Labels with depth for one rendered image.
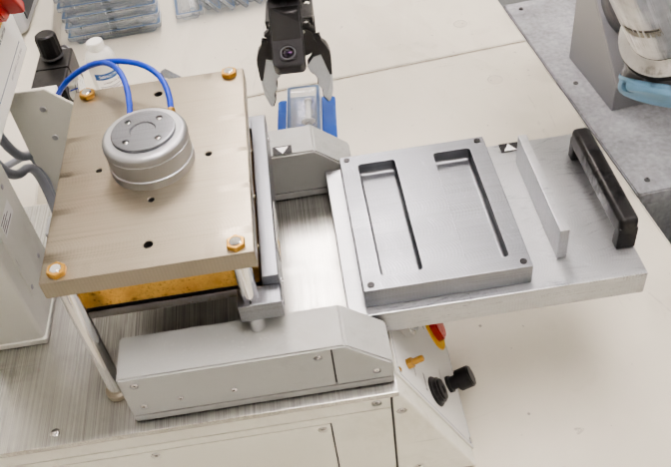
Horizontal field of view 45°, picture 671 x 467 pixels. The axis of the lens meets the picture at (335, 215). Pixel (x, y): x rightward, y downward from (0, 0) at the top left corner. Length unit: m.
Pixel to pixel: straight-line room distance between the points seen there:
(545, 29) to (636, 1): 0.63
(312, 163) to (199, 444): 0.33
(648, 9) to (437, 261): 0.38
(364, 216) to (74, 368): 0.34
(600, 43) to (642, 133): 0.16
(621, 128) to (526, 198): 0.48
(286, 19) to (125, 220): 0.53
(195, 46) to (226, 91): 0.78
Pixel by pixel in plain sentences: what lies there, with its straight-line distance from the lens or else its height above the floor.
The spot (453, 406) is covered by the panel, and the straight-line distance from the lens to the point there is 0.95.
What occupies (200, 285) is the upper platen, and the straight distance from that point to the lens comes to 0.75.
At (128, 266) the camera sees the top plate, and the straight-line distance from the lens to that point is 0.69.
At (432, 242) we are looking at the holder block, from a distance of 0.82.
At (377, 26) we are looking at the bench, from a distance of 1.60.
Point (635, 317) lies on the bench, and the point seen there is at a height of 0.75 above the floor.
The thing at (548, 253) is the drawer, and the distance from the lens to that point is 0.85.
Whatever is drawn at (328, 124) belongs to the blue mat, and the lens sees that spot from 1.36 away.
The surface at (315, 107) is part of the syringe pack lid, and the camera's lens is 1.33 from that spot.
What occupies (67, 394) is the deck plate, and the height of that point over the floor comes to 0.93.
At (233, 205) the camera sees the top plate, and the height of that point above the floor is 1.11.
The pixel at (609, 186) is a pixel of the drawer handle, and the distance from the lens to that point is 0.87.
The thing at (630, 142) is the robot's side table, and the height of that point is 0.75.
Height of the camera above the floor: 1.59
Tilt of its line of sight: 45 degrees down
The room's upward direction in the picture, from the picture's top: 8 degrees counter-clockwise
